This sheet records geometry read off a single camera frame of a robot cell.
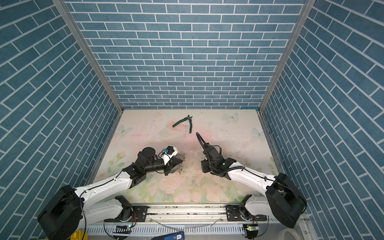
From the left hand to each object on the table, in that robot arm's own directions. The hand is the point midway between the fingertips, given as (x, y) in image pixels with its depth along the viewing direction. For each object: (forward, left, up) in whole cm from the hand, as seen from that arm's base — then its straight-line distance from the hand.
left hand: (181, 161), depth 78 cm
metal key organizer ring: (-2, 0, -3) cm, 3 cm away
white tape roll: (-31, -48, -12) cm, 58 cm away
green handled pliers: (+43, -2, -13) cm, 45 cm away
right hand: (+3, -11, -7) cm, 14 cm away
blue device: (-31, 0, -10) cm, 32 cm away
